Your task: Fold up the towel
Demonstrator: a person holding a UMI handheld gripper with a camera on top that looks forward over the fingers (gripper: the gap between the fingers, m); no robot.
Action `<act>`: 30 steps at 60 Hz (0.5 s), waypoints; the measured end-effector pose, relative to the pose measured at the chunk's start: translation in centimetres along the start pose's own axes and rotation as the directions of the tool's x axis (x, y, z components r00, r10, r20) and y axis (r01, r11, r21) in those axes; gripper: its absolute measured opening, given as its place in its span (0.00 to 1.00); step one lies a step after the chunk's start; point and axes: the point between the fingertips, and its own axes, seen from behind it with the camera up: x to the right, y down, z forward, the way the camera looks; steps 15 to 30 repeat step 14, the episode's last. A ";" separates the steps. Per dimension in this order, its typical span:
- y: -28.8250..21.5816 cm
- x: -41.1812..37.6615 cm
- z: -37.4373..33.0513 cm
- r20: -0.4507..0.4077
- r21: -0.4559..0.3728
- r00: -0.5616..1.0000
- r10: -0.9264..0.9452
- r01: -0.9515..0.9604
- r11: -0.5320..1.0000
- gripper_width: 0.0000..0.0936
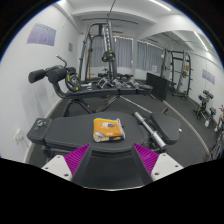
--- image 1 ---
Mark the small purple wall poster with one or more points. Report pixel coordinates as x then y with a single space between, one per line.
208 76

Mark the black padded weight bench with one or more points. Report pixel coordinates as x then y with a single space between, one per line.
70 131

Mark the black weight plate yellow marks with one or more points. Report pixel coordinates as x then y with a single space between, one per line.
73 81

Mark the black bench with foam rollers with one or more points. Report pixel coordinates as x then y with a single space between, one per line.
100 91

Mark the silver barbell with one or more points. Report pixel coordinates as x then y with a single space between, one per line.
150 130

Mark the chrome dumbbell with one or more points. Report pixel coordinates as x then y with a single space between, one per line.
118 83
134 82

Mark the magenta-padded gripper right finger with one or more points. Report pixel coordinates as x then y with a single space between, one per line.
146 158

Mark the black squat rack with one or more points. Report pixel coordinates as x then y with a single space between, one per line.
183 75

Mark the dumbbell storage rack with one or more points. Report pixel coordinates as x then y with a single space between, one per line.
205 106

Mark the brown wall plaque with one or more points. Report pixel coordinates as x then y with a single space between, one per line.
70 47

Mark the long ceiling light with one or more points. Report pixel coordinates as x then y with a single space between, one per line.
160 4
201 40

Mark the grey window curtain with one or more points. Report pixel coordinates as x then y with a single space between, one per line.
150 55
123 51

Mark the black weight plate on rack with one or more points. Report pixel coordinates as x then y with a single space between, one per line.
108 56

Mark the black upright mat board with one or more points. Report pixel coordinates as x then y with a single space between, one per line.
157 86

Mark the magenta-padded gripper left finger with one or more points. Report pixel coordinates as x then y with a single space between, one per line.
77 158

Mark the white wall socket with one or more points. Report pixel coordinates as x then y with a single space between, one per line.
17 136

